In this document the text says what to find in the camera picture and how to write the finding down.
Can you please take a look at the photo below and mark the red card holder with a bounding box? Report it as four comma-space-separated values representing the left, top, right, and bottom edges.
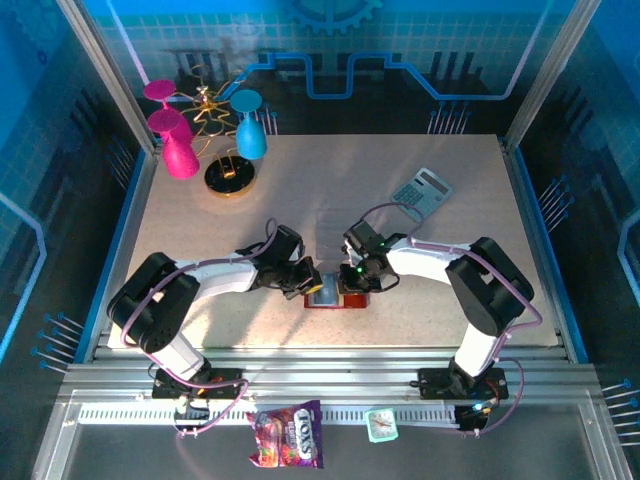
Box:
302, 271, 372, 310

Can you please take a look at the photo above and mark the grey desk calculator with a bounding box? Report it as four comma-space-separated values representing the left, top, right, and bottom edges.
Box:
389, 166, 454, 223

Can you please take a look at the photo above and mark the blue wine glass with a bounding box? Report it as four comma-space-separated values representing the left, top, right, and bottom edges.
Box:
229, 89, 268, 161

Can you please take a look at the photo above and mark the purple candy bag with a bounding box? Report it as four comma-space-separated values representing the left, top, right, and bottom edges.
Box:
245, 398, 325, 470

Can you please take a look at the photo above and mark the small teal alarm clock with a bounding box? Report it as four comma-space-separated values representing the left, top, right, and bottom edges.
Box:
363, 407, 400, 444

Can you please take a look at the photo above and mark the pink wine glass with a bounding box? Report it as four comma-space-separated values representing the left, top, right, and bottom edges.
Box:
142, 78, 194, 146
146, 108, 201, 180

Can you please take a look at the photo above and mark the small black electronics box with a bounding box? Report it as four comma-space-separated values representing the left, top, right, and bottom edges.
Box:
455, 402, 495, 434

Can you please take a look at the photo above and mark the aluminium enclosure frame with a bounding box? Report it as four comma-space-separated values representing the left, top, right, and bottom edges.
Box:
29, 0, 636, 480

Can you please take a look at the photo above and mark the gold wire wine glass rack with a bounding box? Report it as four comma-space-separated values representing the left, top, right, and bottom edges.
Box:
178, 62, 259, 200

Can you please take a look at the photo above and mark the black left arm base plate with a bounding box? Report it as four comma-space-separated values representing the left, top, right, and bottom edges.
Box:
151, 367, 247, 401

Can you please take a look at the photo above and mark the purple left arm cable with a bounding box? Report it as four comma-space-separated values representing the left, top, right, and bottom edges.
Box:
119, 217, 279, 441

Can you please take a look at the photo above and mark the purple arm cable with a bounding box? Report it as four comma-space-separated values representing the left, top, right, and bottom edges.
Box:
119, 217, 279, 441
357, 202, 544, 439

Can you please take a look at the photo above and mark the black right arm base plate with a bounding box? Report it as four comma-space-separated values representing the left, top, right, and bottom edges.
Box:
409, 366, 510, 401

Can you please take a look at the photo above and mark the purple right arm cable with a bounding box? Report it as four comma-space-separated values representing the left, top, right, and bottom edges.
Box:
357, 202, 544, 439

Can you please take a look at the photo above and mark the white slotted cable duct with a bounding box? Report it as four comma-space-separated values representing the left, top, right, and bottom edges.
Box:
78, 405, 460, 427

